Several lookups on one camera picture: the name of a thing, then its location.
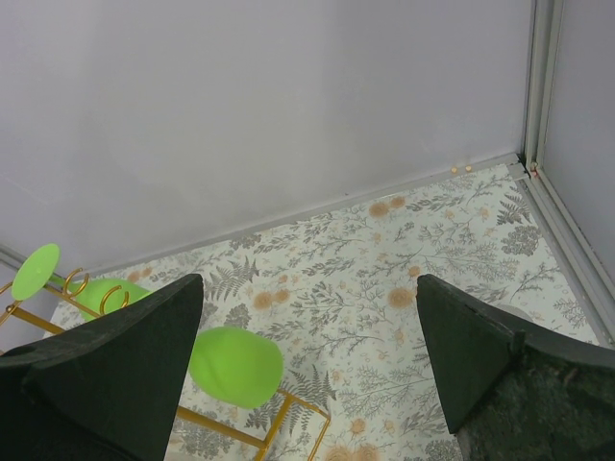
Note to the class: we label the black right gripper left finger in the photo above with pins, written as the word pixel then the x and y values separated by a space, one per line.
pixel 105 390

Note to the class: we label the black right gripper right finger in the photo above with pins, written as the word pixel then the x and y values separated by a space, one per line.
pixel 510 389

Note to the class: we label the green wine glass left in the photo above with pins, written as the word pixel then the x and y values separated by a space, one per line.
pixel 93 297

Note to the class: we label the green wine glass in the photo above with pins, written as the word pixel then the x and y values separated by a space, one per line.
pixel 93 297
pixel 236 366

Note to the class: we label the green wine glass right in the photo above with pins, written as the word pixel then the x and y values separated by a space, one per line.
pixel 236 366

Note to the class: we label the floral patterned table cloth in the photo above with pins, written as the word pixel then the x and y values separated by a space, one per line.
pixel 337 293

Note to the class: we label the aluminium frame post right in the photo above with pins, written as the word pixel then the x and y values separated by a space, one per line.
pixel 568 149

